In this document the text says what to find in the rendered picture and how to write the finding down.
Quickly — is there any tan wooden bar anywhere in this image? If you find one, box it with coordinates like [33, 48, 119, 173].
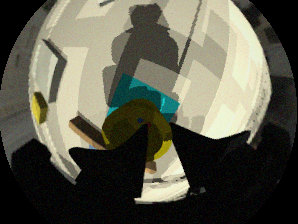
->
[68, 115, 157, 175]

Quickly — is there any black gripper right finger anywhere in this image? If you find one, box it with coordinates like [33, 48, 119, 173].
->
[169, 121, 251, 190]

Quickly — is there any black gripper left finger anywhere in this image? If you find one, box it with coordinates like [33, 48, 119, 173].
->
[68, 123, 148, 198]

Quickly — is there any yellow block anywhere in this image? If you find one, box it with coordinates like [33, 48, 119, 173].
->
[32, 91, 48, 124]

